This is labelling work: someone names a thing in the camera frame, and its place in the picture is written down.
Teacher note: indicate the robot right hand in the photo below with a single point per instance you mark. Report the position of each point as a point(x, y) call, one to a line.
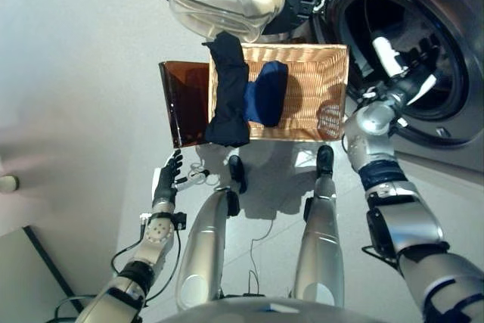
point(404, 84)

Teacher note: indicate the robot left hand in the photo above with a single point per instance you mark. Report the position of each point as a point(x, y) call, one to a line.
point(166, 183)

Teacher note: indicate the blue garment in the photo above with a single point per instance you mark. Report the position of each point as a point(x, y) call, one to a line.
point(266, 92)

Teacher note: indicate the robot left arm silver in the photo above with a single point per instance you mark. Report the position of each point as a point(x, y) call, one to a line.
point(155, 236)

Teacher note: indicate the robot right arm silver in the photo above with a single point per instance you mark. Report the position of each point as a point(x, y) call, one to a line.
point(401, 224)

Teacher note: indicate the grey washing machine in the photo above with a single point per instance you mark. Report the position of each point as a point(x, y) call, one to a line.
point(457, 137)

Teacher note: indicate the robot left leg silver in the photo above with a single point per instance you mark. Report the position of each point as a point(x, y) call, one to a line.
point(204, 243)

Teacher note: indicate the robot leg silver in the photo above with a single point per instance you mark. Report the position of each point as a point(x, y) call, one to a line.
point(321, 240)
point(204, 243)

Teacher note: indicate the robot left foot black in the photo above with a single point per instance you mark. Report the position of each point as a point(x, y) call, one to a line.
point(237, 169)

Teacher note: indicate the amber acrylic stand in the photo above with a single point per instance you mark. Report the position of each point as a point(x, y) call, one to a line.
point(185, 103)

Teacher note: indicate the wicker laundry basket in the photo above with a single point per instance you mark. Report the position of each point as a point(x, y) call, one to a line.
point(314, 69)

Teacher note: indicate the long black garment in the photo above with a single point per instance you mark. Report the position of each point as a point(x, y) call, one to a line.
point(228, 88)

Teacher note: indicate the beige rounded object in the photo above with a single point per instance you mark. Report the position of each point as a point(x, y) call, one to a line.
point(8, 184)

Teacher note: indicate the robot right leg silver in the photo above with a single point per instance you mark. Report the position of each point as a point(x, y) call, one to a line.
point(321, 240)

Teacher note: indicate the dark edged grey panel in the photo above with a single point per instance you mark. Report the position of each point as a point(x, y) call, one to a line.
point(30, 277)

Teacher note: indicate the robot torso grey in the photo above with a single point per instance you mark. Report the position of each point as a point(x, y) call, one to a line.
point(280, 311)

